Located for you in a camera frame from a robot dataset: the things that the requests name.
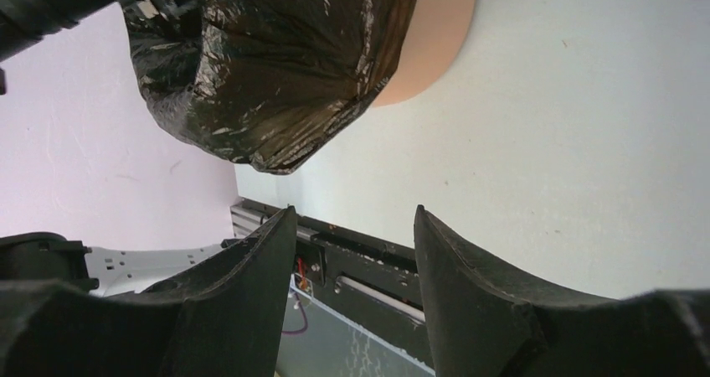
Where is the orange plastic trash bin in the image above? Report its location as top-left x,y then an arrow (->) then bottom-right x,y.
373,0 -> 476,107

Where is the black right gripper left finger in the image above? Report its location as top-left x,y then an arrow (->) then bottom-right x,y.
1,207 -> 297,376

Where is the black plastic trash bag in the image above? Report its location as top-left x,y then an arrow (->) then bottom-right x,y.
124,0 -> 417,175

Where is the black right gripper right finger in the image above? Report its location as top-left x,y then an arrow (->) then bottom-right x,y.
414,206 -> 709,376

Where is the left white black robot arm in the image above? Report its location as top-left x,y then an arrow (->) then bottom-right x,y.
1,0 -> 237,296

